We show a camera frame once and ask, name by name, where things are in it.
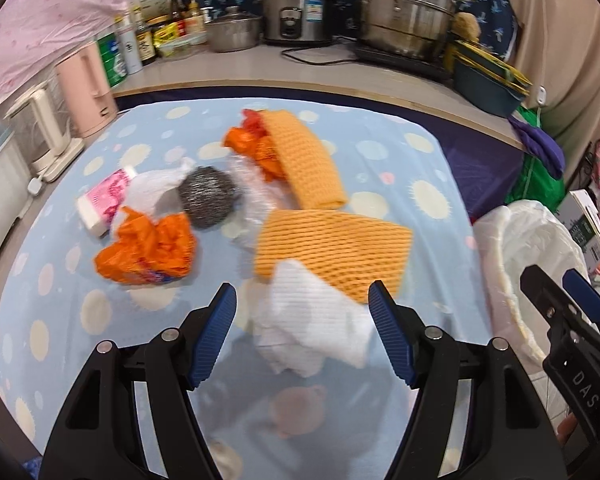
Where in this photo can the bin with white liner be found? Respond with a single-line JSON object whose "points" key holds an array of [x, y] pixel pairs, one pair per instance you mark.
{"points": [[525, 240]]}

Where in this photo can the dark glass bottle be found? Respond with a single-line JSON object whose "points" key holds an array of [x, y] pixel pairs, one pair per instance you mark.
{"points": [[175, 10]]}

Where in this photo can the pink and white packet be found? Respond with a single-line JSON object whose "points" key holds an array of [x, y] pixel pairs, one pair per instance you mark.
{"points": [[107, 195]]}

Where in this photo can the steel rice cooker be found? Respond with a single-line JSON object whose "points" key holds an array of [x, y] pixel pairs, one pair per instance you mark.
{"points": [[297, 10]]}

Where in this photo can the green plastic bag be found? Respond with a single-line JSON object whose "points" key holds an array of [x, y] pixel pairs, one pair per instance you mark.
{"points": [[535, 185]]}

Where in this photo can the red plastic bag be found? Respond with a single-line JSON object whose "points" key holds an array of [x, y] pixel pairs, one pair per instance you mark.
{"points": [[254, 121]]}

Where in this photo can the pink printed cloth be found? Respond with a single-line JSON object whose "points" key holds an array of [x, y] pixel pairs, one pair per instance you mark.
{"points": [[55, 10]]}

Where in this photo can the white glass electric kettle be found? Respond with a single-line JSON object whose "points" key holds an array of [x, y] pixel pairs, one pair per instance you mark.
{"points": [[45, 125]]}

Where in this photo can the yellow pump bottle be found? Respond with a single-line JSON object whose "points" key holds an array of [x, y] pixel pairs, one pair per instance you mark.
{"points": [[194, 17]]}

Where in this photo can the white foam net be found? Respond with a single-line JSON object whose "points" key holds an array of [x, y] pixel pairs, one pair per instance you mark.
{"points": [[305, 320]]}

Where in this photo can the orange foam net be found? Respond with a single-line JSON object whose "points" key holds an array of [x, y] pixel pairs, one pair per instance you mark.
{"points": [[305, 160], [330, 240]]}

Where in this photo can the yellow snack packet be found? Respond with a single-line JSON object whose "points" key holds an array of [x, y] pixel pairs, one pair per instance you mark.
{"points": [[165, 35]]}

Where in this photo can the black induction cooker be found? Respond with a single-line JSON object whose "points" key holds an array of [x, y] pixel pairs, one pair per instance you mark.
{"points": [[405, 62]]}

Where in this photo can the white canister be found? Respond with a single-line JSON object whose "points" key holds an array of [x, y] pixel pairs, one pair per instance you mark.
{"points": [[130, 50]]}

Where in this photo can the large steel steamer pot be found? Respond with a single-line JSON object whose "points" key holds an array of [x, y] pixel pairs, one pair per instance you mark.
{"points": [[405, 10]]}

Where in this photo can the white plastic storage box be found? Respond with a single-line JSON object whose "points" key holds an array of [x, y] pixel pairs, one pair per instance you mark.
{"points": [[0, 170]]}

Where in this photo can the white and green cardboard box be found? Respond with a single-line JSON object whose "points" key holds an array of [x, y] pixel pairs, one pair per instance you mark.
{"points": [[582, 225]]}

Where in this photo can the blue planet print blanket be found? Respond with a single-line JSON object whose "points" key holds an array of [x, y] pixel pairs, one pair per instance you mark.
{"points": [[55, 260]]}

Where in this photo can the green tin can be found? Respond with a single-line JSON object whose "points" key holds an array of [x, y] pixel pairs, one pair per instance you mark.
{"points": [[111, 60]]}

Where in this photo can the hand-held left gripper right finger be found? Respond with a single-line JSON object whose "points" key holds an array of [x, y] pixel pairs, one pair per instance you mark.
{"points": [[390, 335]]}

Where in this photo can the white power adapter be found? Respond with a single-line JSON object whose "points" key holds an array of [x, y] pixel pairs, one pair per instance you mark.
{"points": [[36, 186]]}

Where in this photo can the purple cloth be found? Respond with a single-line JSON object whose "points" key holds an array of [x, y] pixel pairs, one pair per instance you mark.
{"points": [[540, 145]]}

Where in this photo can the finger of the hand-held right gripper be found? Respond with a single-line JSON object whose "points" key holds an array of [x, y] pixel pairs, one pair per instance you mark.
{"points": [[537, 287], [585, 297]]}

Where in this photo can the steel wool scrubber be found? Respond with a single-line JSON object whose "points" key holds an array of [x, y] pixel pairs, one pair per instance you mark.
{"points": [[207, 200]]}

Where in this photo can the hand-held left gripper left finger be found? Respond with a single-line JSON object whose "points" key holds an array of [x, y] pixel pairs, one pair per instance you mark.
{"points": [[212, 330]]}

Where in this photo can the pink electric kettle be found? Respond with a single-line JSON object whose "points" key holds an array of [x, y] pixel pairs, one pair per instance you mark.
{"points": [[82, 90]]}

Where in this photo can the white wall plug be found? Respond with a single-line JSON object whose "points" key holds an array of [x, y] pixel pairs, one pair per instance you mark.
{"points": [[541, 95]]}

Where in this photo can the dark soy sauce bottle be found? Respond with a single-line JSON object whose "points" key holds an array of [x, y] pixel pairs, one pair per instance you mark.
{"points": [[145, 45]]}

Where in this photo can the clear plastic food container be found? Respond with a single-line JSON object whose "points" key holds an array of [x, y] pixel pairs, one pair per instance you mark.
{"points": [[185, 45]]}

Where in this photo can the clear plastic wrap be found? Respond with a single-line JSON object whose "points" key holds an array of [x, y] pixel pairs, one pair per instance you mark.
{"points": [[260, 200]]}

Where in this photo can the small steel pot with lid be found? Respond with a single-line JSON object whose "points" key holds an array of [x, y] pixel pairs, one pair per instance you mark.
{"points": [[232, 30]]}

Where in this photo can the teal plastic basin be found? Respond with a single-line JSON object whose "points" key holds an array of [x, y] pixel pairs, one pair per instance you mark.
{"points": [[485, 90]]}

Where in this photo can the orange printed plastic bag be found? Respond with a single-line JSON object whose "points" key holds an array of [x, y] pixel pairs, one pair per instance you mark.
{"points": [[260, 155]]}

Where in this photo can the white plastic bag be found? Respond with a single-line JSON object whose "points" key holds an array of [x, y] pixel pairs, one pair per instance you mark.
{"points": [[152, 187]]}

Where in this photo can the yellow sponge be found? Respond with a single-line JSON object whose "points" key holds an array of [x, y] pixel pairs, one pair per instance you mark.
{"points": [[466, 26]]}

